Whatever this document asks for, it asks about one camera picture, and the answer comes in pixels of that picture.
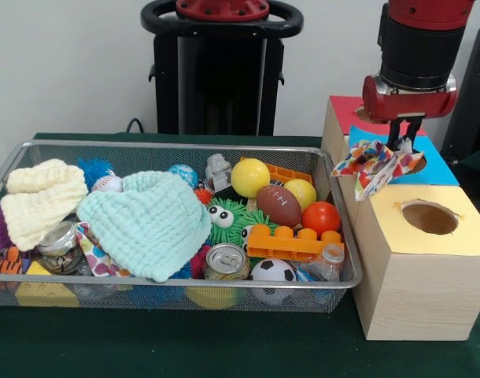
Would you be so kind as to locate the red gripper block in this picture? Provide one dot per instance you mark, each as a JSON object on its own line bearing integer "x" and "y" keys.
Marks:
{"x": 409, "y": 104}

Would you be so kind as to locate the white cloth with colourful spots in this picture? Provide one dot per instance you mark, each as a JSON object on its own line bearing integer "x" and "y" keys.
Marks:
{"x": 374, "y": 165}

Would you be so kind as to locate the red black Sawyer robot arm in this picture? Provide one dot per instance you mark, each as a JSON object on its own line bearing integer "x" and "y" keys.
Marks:
{"x": 417, "y": 47}

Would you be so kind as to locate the wooden box with three holes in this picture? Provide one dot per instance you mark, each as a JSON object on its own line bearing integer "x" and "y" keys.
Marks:
{"x": 413, "y": 299}

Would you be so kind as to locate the metal mesh bin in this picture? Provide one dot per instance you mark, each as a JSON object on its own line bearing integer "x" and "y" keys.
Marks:
{"x": 106, "y": 153}

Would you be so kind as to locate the orange ball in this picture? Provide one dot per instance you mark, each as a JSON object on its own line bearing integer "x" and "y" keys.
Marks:
{"x": 320, "y": 218}

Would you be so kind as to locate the brown toy football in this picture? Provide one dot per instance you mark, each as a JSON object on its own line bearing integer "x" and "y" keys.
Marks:
{"x": 279, "y": 204}

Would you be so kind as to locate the clear plastic bottle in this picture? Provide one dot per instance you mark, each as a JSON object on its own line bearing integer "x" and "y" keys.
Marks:
{"x": 322, "y": 267}

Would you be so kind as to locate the large yellow ball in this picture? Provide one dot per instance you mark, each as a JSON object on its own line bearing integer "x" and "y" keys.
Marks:
{"x": 249, "y": 177}

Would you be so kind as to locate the orange toy building brick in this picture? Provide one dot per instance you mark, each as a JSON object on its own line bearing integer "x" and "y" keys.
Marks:
{"x": 287, "y": 246}

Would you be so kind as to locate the small soccer ball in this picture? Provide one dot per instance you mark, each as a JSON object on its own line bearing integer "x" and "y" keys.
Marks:
{"x": 271, "y": 269}

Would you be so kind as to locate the green spiky toy with eyes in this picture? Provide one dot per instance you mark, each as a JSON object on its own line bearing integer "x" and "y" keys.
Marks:
{"x": 224, "y": 232}

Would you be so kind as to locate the silver drink can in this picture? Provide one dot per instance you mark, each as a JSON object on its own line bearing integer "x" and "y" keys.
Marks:
{"x": 224, "y": 260}

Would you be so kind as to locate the mint green knitted cloth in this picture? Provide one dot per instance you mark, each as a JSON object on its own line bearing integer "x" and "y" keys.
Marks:
{"x": 145, "y": 224}

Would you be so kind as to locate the dark green tablecloth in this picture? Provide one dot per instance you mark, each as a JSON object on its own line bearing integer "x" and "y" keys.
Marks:
{"x": 185, "y": 346}

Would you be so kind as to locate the cream knitted cloth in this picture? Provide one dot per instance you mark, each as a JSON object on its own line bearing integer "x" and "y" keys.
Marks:
{"x": 39, "y": 204}

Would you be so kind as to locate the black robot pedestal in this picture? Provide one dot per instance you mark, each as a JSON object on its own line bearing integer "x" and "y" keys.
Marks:
{"x": 220, "y": 78}

